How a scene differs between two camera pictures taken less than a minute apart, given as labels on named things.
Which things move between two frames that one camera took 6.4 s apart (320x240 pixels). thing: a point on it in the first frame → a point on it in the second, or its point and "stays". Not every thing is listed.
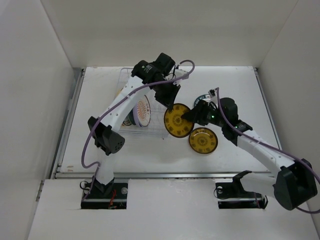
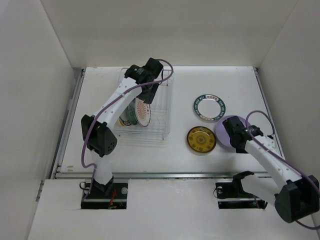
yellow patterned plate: (203, 140) stays
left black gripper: (169, 100) → (147, 98)
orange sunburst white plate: (144, 111) stays
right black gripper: (197, 114) → (241, 150)
